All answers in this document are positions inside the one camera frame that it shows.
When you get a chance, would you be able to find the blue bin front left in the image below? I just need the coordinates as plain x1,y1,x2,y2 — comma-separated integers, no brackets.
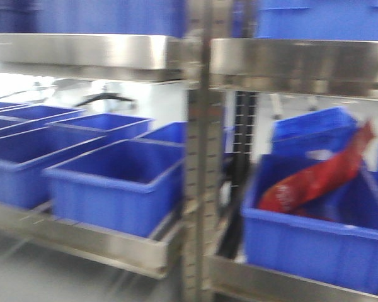
43,140,185,237

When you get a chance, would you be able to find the blue bin rear middle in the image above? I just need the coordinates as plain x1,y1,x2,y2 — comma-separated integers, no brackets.
47,113,154,142

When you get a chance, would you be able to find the blue bin far left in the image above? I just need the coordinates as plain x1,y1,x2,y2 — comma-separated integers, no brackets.
0,126,106,209

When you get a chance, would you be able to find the blue bin with red bag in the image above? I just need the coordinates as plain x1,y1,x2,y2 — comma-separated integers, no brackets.
241,154,378,294

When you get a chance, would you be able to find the stainless steel shelf rack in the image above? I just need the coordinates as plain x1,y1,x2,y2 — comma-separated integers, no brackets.
0,1,378,301

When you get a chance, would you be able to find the red plastic bag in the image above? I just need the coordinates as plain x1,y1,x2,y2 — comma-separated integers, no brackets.
258,120,375,213

